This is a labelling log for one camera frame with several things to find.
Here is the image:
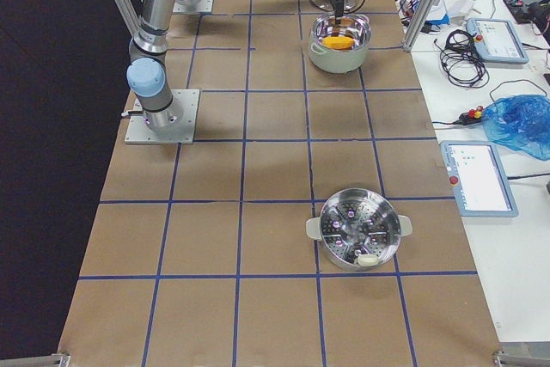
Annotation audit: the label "yellow plastic corn cob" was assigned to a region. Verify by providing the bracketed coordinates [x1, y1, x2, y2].
[321, 36, 355, 51]

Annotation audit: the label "white paper box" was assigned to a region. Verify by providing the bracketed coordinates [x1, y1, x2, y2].
[426, 0, 476, 25]

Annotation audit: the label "far teach pendant tablet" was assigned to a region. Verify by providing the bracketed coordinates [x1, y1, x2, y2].
[466, 18, 529, 64]

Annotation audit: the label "teach pendant tablet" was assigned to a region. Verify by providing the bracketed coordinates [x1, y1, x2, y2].
[440, 140, 519, 218]
[466, 18, 529, 64]

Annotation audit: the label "red emergency stop button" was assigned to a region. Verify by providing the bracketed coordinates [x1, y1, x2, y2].
[457, 106, 484, 125]

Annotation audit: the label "blue plastic bag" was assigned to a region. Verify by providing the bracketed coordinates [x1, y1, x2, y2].
[481, 95, 549, 161]

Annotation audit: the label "steel steamer basket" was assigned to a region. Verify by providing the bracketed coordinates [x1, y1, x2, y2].
[305, 188, 413, 272]

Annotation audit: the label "near teach pendant tablet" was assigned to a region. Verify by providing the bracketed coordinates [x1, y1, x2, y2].
[440, 140, 519, 218]

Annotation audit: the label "aluminium frame post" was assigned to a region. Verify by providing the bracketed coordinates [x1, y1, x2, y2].
[401, 0, 455, 52]

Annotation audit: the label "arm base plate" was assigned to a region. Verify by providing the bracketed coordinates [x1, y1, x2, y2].
[173, 0, 214, 15]
[121, 89, 200, 144]

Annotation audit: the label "black coiled cable bundle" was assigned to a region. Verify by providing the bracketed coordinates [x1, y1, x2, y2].
[433, 29, 491, 89]

